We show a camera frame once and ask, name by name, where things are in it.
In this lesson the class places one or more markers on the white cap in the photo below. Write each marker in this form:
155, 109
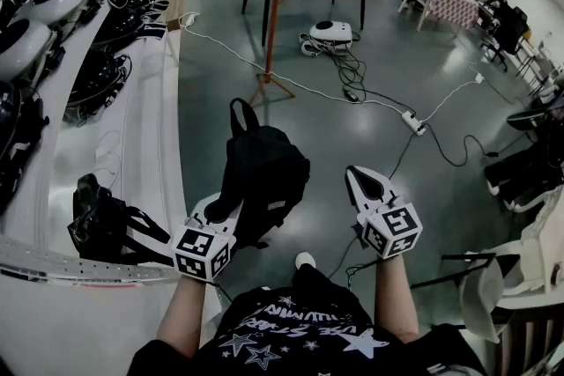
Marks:
480, 304

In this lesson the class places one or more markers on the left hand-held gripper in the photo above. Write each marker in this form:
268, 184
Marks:
200, 248

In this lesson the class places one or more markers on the person's left forearm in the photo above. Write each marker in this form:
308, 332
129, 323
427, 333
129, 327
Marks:
185, 317

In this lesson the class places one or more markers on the black office chair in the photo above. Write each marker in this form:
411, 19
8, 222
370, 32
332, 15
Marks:
506, 44

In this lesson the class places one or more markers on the black power adapter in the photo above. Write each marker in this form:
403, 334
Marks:
352, 94

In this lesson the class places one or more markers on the black domed device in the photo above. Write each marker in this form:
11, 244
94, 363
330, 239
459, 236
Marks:
116, 19
9, 119
92, 77

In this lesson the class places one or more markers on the white workbench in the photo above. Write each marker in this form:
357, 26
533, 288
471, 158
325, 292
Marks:
145, 136

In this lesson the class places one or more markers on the white power strip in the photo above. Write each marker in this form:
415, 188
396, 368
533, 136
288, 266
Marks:
181, 21
413, 122

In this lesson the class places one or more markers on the person's white shoe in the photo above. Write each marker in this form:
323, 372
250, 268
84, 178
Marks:
305, 260

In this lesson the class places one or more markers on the perforated metal rail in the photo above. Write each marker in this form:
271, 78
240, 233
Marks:
88, 266

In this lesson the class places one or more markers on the black backpack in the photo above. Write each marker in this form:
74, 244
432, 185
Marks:
264, 171

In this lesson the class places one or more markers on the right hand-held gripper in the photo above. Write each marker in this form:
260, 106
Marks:
390, 231

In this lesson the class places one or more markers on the wooden coat rack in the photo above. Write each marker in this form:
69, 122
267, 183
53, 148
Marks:
275, 13

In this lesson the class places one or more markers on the person's black star-print shirt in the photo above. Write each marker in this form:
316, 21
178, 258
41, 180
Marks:
299, 334

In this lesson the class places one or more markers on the person's right forearm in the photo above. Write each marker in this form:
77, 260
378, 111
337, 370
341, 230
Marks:
394, 299

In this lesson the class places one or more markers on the table with checked cloth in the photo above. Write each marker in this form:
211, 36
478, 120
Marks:
449, 2

